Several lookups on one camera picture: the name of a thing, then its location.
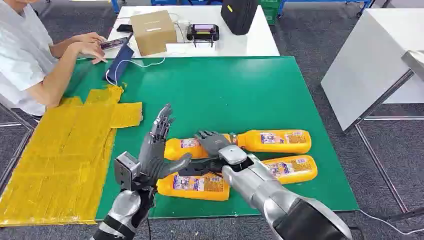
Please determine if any smartphone with lit screen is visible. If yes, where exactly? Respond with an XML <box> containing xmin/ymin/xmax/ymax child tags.
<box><xmin>100</xmin><ymin>36</ymin><xmax>130</xmax><ymax>51</ymax></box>

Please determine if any person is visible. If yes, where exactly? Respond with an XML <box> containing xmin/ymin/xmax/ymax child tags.
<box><xmin>0</xmin><ymin>0</ymin><xmax>109</xmax><ymax>117</ymax></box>

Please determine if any brown cardboard box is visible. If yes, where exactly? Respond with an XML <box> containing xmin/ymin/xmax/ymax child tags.
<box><xmin>129</xmin><ymin>9</ymin><xmax>178</xmax><ymax>57</ymax></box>

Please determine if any grey steel bench edge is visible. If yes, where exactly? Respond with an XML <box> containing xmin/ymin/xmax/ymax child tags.
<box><xmin>400</xmin><ymin>49</ymin><xmax>424</xmax><ymax>82</ymax></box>

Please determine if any white floor cable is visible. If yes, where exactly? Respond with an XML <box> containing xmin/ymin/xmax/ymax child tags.
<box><xmin>359</xmin><ymin>209</ymin><xmax>424</xmax><ymax>237</ymax></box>

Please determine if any blue metal rack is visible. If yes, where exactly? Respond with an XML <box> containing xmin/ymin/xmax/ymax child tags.
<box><xmin>277</xmin><ymin>0</ymin><xmax>374</xmax><ymax>19</ymax></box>

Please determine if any grey metal floor frame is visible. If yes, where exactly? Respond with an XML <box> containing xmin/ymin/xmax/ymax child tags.
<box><xmin>0</xmin><ymin>102</ymin><xmax>38</xmax><ymax>196</ymax></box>

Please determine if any grey metal table frame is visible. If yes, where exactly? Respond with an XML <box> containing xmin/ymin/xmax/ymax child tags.
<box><xmin>354</xmin><ymin>114</ymin><xmax>424</xmax><ymax>223</ymax></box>

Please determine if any empty white table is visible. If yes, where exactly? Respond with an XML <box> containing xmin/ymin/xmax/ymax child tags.
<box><xmin>320</xmin><ymin>8</ymin><xmax>424</xmax><ymax>132</ymax></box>

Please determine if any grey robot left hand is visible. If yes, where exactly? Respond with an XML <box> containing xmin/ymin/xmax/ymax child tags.
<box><xmin>138</xmin><ymin>103</ymin><xmax>193</xmax><ymax>182</ymax></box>

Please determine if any yellow sheet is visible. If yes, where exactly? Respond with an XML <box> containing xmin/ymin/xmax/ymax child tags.
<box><xmin>0</xmin><ymin>84</ymin><xmax>144</xmax><ymax>228</ymax></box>

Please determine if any orange detergent bottle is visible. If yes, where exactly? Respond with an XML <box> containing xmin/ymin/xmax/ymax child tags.
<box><xmin>163</xmin><ymin>133</ymin><xmax>233</xmax><ymax>162</ymax></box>
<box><xmin>156</xmin><ymin>171</ymin><xmax>231</xmax><ymax>202</ymax></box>
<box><xmin>229</xmin><ymin>129</ymin><xmax>313</xmax><ymax>155</ymax></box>
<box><xmin>261</xmin><ymin>154</ymin><xmax>319</xmax><ymax>185</ymax></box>

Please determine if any black bag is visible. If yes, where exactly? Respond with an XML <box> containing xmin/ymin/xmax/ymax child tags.
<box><xmin>220</xmin><ymin>0</ymin><xmax>259</xmax><ymax>36</ymax></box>

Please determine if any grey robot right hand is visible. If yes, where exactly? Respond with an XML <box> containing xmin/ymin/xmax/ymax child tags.
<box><xmin>194</xmin><ymin>130</ymin><xmax>232</xmax><ymax>159</ymax></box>

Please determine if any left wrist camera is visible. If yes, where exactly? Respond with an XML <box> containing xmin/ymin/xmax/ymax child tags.
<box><xmin>113</xmin><ymin>151</ymin><xmax>142</xmax><ymax>192</ymax></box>

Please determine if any green table mat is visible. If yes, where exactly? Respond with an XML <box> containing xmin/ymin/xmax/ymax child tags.
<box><xmin>62</xmin><ymin>55</ymin><xmax>361</xmax><ymax>221</ymax></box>

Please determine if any person's left hand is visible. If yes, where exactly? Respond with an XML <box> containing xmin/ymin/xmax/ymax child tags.
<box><xmin>71</xmin><ymin>32</ymin><xmax>107</xmax><ymax>46</ymax></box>

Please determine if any white charging cable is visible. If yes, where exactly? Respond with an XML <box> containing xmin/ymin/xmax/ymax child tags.
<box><xmin>105</xmin><ymin>55</ymin><xmax>167</xmax><ymax>86</ymax></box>

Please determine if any person's right hand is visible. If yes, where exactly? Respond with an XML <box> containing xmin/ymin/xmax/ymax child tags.
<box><xmin>71</xmin><ymin>41</ymin><xmax>109</xmax><ymax>65</ymax></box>

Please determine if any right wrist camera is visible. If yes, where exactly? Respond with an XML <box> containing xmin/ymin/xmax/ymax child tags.
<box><xmin>178</xmin><ymin>158</ymin><xmax>223</xmax><ymax>177</ymax></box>

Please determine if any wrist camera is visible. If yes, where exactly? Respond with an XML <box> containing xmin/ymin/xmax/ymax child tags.
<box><xmin>178</xmin><ymin>158</ymin><xmax>223</xmax><ymax>177</ymax></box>
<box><xmin>113</xmin><ymin>151</ymin><xmax>142</xmax><ymax>192</ymax></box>

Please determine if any dark blue pouch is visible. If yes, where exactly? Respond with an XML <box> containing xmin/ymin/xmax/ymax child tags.
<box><xmin>105</xmin><ymin>44</ymin><xmax>135</xmax><ymax>85</ymax></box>

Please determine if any black handheld controller with screen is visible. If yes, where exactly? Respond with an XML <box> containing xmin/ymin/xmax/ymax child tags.
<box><xmin>186</xmin><ymin>23</ymin><xmax>220</xmax><ymax>48</ymax></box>

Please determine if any green plastic crate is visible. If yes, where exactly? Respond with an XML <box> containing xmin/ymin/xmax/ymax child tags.
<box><xmin>258</xmin><ymin>0</ymin><xmax>281</xmax><ymax>26</ymax></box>

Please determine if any white table with items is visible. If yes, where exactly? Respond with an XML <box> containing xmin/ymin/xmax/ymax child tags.
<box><xmin>105</xmin><ymin>4</ymin><xmax>281</xmax><ymax>60</ymax></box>

